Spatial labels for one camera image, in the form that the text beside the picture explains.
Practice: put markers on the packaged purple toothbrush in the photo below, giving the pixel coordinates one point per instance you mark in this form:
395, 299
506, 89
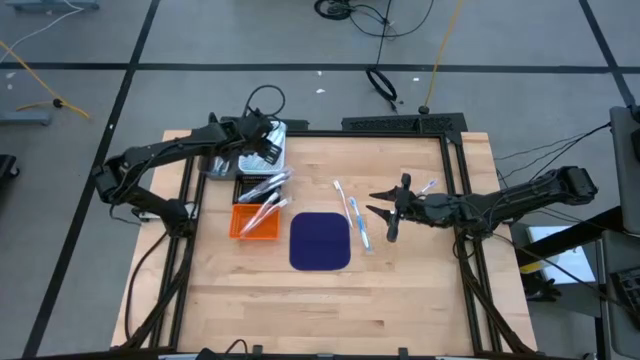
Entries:
275, 177

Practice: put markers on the packaged yellow-bristled orange toothbrush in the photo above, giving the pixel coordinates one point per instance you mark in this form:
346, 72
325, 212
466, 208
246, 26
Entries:
260, 213

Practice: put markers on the black perforated panel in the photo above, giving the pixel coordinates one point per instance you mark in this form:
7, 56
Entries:
400, 122

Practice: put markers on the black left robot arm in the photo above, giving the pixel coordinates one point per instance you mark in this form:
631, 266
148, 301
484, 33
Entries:
150, 150

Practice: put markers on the purple square mat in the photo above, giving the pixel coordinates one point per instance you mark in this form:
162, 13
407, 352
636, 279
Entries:
320, 250

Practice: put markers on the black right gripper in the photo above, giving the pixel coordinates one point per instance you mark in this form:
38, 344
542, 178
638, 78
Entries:
420, 210

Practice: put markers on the white plastic basket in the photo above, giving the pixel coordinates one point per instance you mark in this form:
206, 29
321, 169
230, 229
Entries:
250, 165

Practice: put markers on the silver arm base bracket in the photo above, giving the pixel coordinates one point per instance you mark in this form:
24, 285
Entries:
147, 215

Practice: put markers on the black caster object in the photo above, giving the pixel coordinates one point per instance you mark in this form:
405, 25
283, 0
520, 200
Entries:
7, 167

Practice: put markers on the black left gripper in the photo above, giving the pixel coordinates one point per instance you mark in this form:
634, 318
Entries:
255, 130

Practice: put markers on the clear grey plastic tray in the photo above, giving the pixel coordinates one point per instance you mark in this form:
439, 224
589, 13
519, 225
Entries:
206, 171

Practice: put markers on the black plastic basket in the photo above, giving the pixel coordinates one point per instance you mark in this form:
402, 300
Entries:
245, 181

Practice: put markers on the black floor object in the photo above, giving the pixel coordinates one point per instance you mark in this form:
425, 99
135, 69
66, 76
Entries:
542, 287

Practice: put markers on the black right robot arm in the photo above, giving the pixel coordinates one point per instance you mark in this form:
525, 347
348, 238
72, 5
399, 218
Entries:
525, 197

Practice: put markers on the white box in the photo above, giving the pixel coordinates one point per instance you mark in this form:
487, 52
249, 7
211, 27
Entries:
565, 265

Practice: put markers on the black keyboard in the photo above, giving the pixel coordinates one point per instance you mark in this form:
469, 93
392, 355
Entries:
627, 290

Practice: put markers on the grey stand foot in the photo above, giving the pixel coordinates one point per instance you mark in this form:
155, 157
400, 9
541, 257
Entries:
25, 119
50, 5

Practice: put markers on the orange plastic basket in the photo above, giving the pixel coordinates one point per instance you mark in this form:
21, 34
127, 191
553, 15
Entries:
270, 232

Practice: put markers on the black table clamp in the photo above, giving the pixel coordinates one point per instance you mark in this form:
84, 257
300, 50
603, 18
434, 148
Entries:
403, 352
257, 351

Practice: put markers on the black diagonal bar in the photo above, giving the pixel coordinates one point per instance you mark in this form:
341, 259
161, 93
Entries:
575, 235

